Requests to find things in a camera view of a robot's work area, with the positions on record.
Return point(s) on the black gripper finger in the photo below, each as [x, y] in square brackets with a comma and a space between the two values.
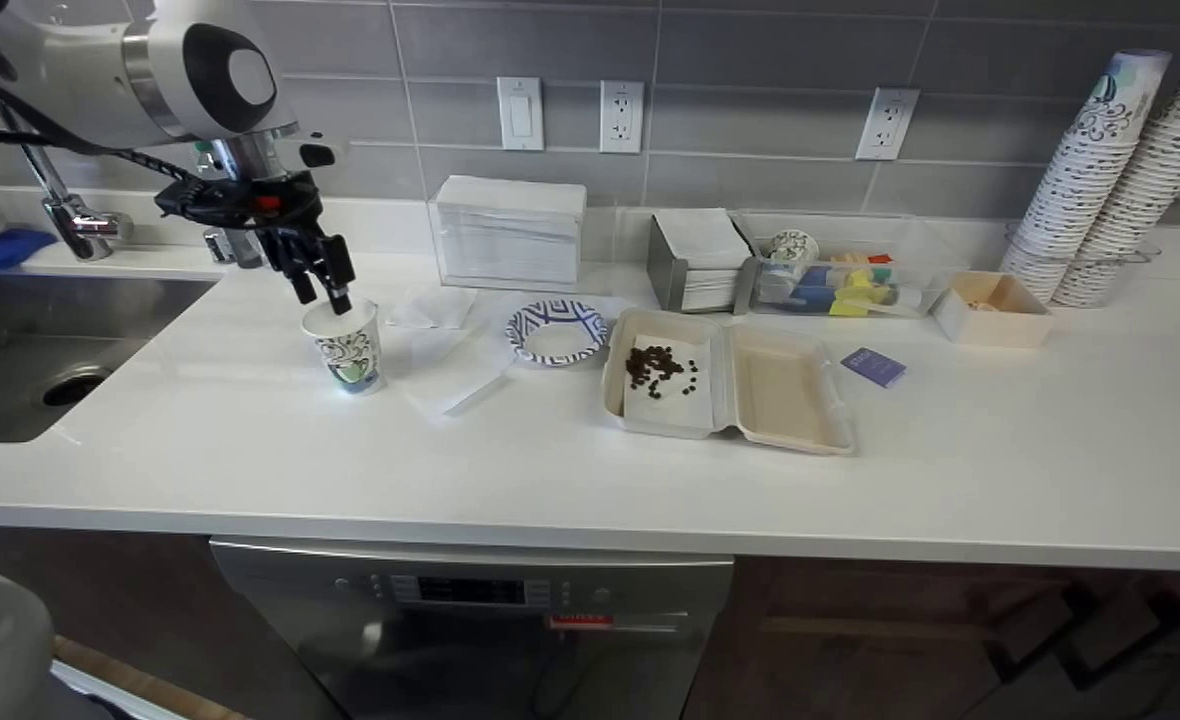
[339, 281]
[302, 281]

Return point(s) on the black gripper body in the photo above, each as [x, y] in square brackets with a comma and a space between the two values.
[291, 231]

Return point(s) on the patterned paper cup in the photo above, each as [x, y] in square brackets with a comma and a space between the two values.
[343, 349]

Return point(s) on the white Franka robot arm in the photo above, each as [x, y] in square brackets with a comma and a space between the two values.
[70, 60]

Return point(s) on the blue white paper bowl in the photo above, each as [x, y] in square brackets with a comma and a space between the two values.
[533, 349]

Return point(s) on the green capped soap bottle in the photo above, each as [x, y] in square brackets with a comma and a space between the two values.
[230, 248]

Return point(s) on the clear wrapper with plastic knife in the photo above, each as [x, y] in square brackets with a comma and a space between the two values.
[433, 323]

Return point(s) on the chrome faucet knob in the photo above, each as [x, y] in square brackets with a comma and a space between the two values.
[102, 232]

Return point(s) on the stainless steel sink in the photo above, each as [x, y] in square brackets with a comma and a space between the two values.
[28, 334]

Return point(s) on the blue sponge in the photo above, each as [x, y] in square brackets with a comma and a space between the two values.
[9, 248]

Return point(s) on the pile of coffee beans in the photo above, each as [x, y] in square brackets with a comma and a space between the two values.
[650, 362]

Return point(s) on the grey metal napkin holder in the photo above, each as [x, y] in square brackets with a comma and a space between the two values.
[694, 261]

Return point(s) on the stainless steel dishwasher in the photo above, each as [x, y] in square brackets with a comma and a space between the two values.
[471, 625]

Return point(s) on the clear condiment tray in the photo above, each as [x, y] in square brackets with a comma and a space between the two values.
[765, 286]

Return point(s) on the wooden strip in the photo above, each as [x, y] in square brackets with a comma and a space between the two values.
[132, 674]

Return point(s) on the small round patterned container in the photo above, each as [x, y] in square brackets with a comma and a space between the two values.
[791, 248]

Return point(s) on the white foam clamshell container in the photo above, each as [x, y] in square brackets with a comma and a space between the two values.
[782, 393]

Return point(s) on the blue sugar packets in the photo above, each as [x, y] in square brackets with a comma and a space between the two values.
[813, 290]

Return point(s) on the yellow sugar packets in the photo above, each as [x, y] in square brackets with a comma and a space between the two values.
[862, 295]

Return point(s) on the purple tea bag packet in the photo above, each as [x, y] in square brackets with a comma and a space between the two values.
[872, 365]

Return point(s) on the dark wooden cabinet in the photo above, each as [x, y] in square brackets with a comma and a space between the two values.
[883, 641]

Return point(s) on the small beige open box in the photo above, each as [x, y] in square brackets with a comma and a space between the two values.
[991, 313]

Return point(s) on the stack of patterned paper cups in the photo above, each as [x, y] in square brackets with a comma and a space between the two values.
[1080, 173]
[1155, 184]

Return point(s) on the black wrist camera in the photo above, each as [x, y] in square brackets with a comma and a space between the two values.
[208, 196]

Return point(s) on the white light switch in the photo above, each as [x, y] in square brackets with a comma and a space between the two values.
[519, 115]

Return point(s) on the white wall outlet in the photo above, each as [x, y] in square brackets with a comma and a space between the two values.
[887, 127]
[620, 116]

